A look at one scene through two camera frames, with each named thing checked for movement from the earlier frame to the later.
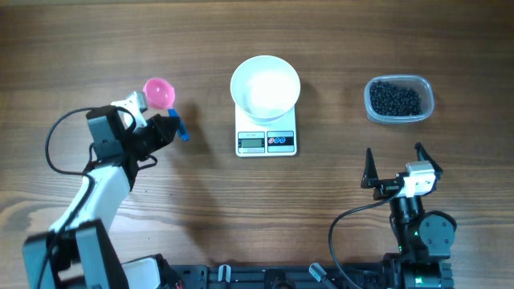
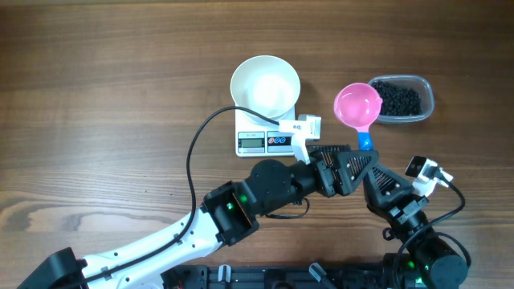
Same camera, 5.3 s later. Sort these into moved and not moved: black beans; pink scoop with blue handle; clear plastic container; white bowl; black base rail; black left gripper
Moved: pink scoop with blue handle; black left gripper
Not moved: clear plastic container; black beans; black base rail; white bowl
